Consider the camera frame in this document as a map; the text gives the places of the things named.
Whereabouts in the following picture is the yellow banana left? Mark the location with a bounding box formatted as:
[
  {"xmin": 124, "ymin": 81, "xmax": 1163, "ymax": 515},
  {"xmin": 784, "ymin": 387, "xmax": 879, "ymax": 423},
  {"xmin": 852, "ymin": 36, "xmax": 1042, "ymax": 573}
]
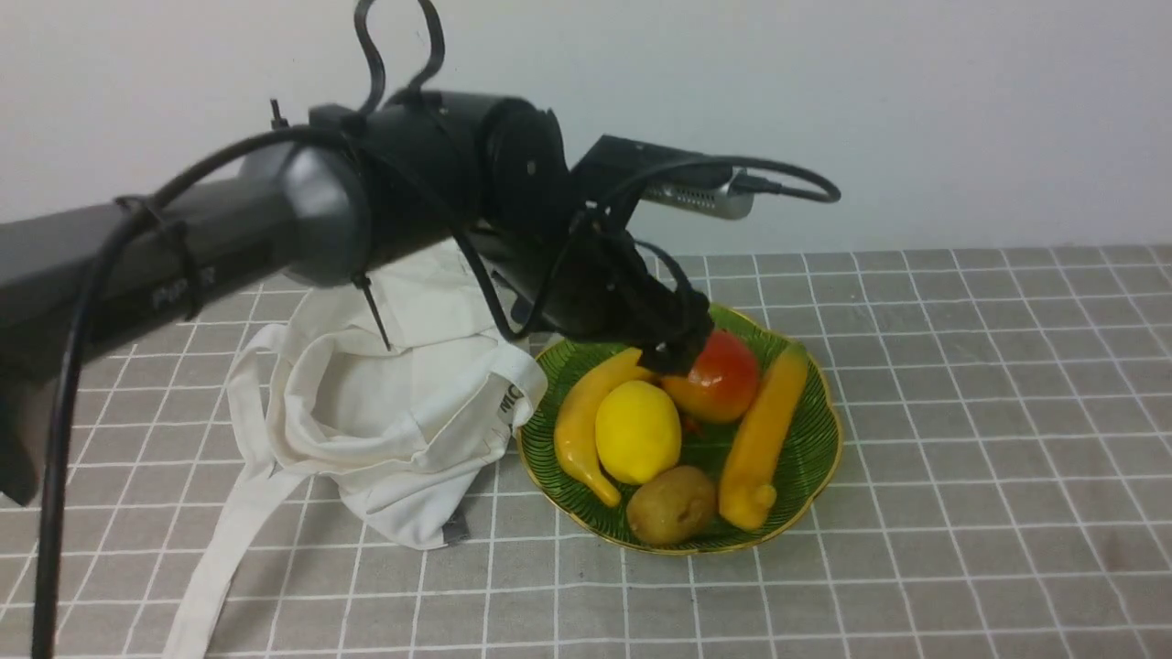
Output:
[{"xmin": 554, "ymin": 349, "xmax": 653, "ymax": 508}]

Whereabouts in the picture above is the yellow banana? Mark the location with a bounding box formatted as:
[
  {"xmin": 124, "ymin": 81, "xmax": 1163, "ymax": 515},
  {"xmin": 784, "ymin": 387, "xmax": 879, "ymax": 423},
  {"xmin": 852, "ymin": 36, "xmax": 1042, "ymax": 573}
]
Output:
[
  {"xmin": 554, "ymin": 349, "xmax": 653, "ymax": 508},
  {"xmin": 717, "ymin": 342, "xmax": 809, "ymax": 534}
]

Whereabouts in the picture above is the grey checked tablecloth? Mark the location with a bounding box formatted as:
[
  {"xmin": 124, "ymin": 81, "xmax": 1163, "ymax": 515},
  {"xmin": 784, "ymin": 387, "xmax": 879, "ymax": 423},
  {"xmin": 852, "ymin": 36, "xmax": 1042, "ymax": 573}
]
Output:
[{"xmin": 0, "ymin": 245, "xmax": 1172, "ymax": 659}]

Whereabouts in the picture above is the white canvas tote bag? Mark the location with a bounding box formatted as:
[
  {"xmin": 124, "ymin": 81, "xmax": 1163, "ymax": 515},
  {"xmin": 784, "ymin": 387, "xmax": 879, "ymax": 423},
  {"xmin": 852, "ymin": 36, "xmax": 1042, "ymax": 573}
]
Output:
[{"xmin": 163, "ymin": 242, "xmax": 548, "ymax": 658}]

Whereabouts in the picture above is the green leaf-shaped glass plate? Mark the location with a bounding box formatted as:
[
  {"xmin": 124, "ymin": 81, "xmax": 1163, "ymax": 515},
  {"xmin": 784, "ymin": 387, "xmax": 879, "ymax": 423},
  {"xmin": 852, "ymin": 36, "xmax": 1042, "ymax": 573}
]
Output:
[{"xmin": 515, "ymin": 340, "xmax": 844, "ymax": 556}]

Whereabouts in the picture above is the black cable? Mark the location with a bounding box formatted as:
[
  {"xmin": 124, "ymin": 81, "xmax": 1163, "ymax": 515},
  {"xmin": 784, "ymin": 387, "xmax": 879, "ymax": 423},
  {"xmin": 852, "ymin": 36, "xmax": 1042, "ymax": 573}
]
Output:
[{"xmin": 30, "ymin": 0, "xmax": 841, "ymax": 659}]

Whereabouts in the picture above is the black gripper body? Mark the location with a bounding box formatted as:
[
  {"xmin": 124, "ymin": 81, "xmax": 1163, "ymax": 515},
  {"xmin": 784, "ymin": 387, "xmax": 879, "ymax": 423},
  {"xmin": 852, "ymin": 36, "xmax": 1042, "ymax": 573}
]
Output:
[{"xmin": 472, "ymin": 215, "xmax": 714, "ymax": 353}]

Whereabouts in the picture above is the yellow banana right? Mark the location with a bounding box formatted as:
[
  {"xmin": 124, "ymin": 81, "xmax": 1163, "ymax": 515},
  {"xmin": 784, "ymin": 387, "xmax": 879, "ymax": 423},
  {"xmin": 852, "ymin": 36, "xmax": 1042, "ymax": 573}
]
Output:
[{"xmin": 717, "ymin": 342, "xmax": 809, "ymax": 534}]

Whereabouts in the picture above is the yellow lemon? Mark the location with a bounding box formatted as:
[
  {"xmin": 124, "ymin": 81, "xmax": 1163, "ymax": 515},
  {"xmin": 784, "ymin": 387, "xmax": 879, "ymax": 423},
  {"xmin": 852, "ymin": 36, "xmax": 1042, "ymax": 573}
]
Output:
[{"xmin": 595, "ymin": 380, "xmax": 682, "ymax": 485}]

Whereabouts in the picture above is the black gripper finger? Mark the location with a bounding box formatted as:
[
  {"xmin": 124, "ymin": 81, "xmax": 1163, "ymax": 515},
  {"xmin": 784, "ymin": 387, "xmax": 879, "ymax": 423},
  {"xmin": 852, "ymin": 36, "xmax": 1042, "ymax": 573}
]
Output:
[{"xmin": 641, "ymin": 334, "xmax": 709, "ymax": 376}]

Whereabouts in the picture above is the brown kiwi fruit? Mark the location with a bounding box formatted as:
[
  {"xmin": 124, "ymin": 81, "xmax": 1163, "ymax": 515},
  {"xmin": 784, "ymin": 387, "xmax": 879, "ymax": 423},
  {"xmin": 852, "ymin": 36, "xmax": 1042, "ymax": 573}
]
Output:
[{"xmin": 626, "ymin": 466, "xmax": 718, "ymax": 546}]

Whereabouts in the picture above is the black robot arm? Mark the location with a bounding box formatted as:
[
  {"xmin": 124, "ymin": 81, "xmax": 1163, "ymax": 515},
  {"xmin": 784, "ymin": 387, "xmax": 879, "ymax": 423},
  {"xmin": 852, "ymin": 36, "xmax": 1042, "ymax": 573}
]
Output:
[{"xmin": 4, "ymin": 91, "xmax": 714, "ymax": 505}]

